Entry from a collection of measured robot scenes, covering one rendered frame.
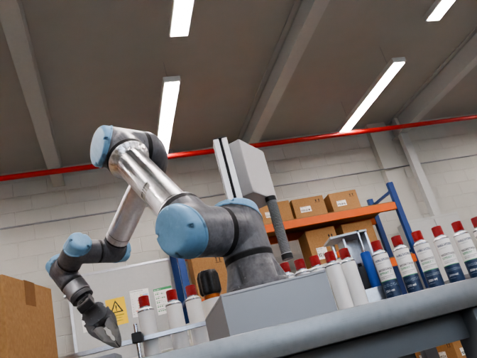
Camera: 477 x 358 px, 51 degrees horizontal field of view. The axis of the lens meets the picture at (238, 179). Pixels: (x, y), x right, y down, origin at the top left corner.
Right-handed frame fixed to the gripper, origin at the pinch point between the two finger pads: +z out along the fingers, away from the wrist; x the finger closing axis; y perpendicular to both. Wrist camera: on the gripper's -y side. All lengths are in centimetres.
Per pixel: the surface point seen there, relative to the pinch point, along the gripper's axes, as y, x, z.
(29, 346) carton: -32.4, 14.1, -3.4
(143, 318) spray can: 1.9, -10.2, -1.0
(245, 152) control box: -16, -66, -16
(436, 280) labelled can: 5, -88, 52
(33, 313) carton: -29.9, 9.6, -10.5
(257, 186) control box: -13, -62, -5
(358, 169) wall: 462, -375, -100
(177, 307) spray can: 3.2, -20.3, 3.0
